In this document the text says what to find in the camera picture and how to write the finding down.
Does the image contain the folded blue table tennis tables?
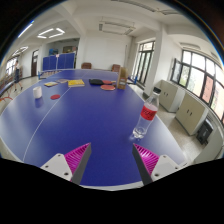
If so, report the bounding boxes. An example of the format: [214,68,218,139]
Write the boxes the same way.
[42,52,77,72]

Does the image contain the ceiling lights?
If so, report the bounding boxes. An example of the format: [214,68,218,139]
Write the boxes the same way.
[13,20,66,58]

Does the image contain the beige cabinet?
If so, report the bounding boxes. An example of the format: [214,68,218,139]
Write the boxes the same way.
[159,79,186,113]
[175,92,209,136]

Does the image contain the dark door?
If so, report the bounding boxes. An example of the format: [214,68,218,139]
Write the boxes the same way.
[30,49,40,78]

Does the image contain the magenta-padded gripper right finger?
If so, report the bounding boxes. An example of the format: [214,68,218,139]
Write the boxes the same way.
[131,143,183,186]

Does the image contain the ceiling air conditioner unit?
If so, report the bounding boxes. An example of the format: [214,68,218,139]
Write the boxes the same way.
[98,21,136,36]

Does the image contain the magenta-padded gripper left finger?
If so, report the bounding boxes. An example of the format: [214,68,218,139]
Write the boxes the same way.
[40,142,93,186]

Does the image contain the black bin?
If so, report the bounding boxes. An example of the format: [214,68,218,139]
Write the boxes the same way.
[195,118,214,146]

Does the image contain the person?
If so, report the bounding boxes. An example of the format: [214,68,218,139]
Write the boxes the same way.
[13,59,24,93]

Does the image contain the large yellow book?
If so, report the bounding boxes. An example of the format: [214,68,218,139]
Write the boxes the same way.
[67,79,86,88]

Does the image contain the blue table tennis table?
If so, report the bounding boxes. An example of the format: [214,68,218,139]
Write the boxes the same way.
[37,68,64,80]

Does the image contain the brown cardboard box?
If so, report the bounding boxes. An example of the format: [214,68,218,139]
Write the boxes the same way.
[116,67,129,90]

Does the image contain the white paper cup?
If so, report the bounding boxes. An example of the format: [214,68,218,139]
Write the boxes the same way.
[32,86,43,100]

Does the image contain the clear red-labelled drink bottle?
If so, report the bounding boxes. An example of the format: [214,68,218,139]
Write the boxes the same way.
[132,87,162,140]

